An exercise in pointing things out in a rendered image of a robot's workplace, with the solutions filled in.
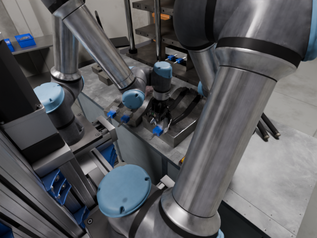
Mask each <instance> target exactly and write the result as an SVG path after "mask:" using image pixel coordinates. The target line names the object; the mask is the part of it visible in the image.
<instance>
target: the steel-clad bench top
mask: <svg viewBox="0 0 317 238"><path fill-rule="evenodd" d="M120 55H121V57H122V58H123V59H124V61H125V62H126V64H127V65H128V66H129V67H133V66H136V67H146V68H151V67H150V66H148V65H145V64H143V63H141V62H138V61H136V60H134V59H132V58H130V57H127V56H125V55H123V54H120ZM96 64H97V63H96V62H95V63H93V64H90V65H88V66H85V67H83V68H80V69H79V70H80V71H81V73H82V76H83V78H84V86H83V90H82V92H83V93H84V94H85V95H87V96H88V97H89V98H91V99H92V100H93V101H95V102H96V103H97V104H98V105H99V106H101V107H102V108H104V109H105V108H107V107H108V106H109V105H110V104H111V103H112V102H113V101H114V100H115V98H116V96H117V94H118V93H119V90H118V89H117V87H116V86H115V85H114V84H112V85H110V86H108V85H106V84H104V83H103V82H101V81H100V80H99V77H98V75H97V74H95V73H94V72H93V70H92V66H94V65H96ZM179 87H187V88H189V89H190V88H192V89H194V90H196V91H198V87H196V86H194V85H191V84H189V83H187V82H185V81H183V80H180V79H178V78H176V77H173V76H172V79H171V88H170V96H171V95H172V93H173V92H174V91H175V90H176V89H177V88H179ZM268 119H269V120H270V121H271V123H272V124H273V125H274V126H275V128H276V129H277V130H278V132H279V133H280V134H281V135H280V136H279V137H275V135H274V134H273V133H272V131H271V130H270V129H269V127H268V126H267V125H266V124H265V122H264V121H263V119H262V118H260V119H259V120H260V122H261V124H262V125H263V127H264V129H265V130H266V132H267V133H268V135H269V136H270V138H269V139H264V137H263V136H262V134H261V132H260V130H259V129H258V127H257V126H256V131H255V133H254V134H253V135H252V137H251V139H250V141H249V143H248V145H247V147H246V149H245V152H244V154H243V156H242V158H241V160H240V162H239V164H238V167H237V169H236V171H235V173H234V175H233V177H232V179H231V182H230V184H229V186H228V188H227V190H226V192H225V195H224V197H223V199H222V200H223V201H224V202H225V203H227V204H228V205H229V206H230V207H232V208H233V209H234V210H236V211H237V212H238V213H239V214H241V215H242V216H243V217H244V218H246V219H247V220H248V221H250V222H251V223H252V224H254V225H255V226H256V227H258V228H259V229H260V230H261V231H263V232H264V233H265V234H267V235H268V236H269V237H271V238H296V236H297V233H298V230H299V228H300V224H301V222H302V219H303V216H304V214H305V211H306V208H307V206H308V203H309V200H310V197H311V195H312V192H313V189H314V187H315V184H316V181H317V138H314V137H312V136H309V135H307V134H305V133H302V132H300V131H298V130H296V129H294V128H291V127H289V126H287V125H284V124H282V123H280V122H277V121H275V120H273V119H270V118H268ZM123 124H124V125H126V126H127V127H128V128H130V129H131V130H132V131H133V132H135V133H136V134H137V135H138V136H140V137H141V138H142V139H144V140H145V141H146V142H147V143H149V144H150V145H152V146H153V147H154V148H155V149H157V150H158V151H159V152H161V153H162V154H163V155H164V156H166V157H167V158H168V159H169V160H171V161H172V162H173V163H175V164H176V165H177V166H179V167H180V168H181V165H180V164H179V161H180V160H181V159H182V158H183V157H184V156H185V155H186V152H187V149H188V147H189V144H190V142H191V139H192V136H193V133H194V131H193V132H192V133H191V134H189V135H188V136H187V137H186V138H185V139H184V140H183V141H182V142H181V143H180V144H178V145H177V146H176V147H175V148H172V147H171V146H169V145H168V144H167V143H165V142H164V141H162V140H161V139H160V138H158V137H157V136H154V137H153V138H152V139H151V140H149V138H150V137H151V136H152V135H153V133H151V132H150V131H149V130H147V129H146V128H144V127H143V120H142V121H141V123H140V124H139V125H138V126H137V127H133V126H131V125H128V124H126V123H123Z"/></svg>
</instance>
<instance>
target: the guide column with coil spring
mask: <svg viewBox="0 0 317 238"><path fill-rule="evenodd" d="M154 14H155V38H156V62H161V17H160V0H154Z"/></svg>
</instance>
